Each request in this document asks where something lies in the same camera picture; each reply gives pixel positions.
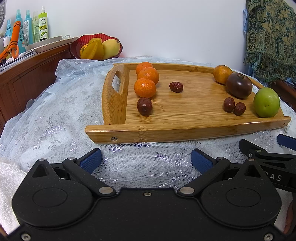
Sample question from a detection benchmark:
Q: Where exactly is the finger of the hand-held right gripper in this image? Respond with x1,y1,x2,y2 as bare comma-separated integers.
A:
239,139,296,160
277,134,296,147

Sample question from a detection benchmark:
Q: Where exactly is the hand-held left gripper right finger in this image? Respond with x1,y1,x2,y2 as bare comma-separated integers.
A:
177,149,266,198

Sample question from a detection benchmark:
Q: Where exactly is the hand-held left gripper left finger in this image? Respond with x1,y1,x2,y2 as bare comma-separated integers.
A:
30,148,116,198

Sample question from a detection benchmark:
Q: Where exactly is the green round fruit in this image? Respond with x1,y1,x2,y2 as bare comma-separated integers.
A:
253,87,280,118

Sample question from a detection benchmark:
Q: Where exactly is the wooden serving tray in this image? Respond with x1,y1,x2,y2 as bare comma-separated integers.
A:
85,62,291,144

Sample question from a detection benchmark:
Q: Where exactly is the red date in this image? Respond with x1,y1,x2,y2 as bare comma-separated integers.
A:
169,82,184,93
233,102,246,116
223,97,235,113
137,97,153,116

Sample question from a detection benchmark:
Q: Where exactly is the dark purple tomato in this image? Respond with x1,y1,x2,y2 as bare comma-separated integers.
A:
226,72,253,99

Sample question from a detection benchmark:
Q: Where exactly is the large orange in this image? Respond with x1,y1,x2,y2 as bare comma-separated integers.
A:
213,65,233,85

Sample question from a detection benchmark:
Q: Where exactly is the small mandarin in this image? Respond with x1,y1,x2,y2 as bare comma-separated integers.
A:
137,67,160,85
134,78,157,98
136,62,153,75

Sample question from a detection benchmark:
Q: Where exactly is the person's right forearm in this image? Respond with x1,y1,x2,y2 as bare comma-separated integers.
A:
284,200,296,234

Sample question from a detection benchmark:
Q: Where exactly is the dark wooden side table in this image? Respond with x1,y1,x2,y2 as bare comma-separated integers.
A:
275,79,296,109

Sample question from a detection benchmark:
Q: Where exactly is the sheer snowflake tablecloth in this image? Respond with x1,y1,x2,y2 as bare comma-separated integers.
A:
0,56,296,193

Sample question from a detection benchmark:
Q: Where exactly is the patterned fringed shawl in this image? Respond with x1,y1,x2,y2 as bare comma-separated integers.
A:
243,0,296,81

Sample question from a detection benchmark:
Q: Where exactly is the wooden cabinet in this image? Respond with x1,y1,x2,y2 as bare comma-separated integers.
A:
0,43,72,135

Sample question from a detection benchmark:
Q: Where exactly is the yellow starfruit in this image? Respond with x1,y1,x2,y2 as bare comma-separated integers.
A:
80,38,104,60

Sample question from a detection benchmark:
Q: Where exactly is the yellow mango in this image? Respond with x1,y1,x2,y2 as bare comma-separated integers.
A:
102,39,122,60

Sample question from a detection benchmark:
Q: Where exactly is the red fruit bowl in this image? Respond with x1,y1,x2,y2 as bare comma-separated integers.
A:
70,33,123,61

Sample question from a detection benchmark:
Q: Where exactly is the white plastic tray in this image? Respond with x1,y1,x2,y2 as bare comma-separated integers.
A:
25,35,79,52

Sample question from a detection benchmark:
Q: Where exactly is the stack of papers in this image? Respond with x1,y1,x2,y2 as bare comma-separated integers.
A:
0,50,37,70

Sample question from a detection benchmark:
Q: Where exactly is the pale translucent bottle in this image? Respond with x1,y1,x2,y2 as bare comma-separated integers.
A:
32,11,40,43

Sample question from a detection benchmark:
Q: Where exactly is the teal spray bottle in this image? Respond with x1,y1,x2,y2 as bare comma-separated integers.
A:
23,10,33,46
14,9,26,54

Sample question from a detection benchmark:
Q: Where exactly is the orange handled tool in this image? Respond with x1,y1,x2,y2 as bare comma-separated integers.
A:
0,21,22,61

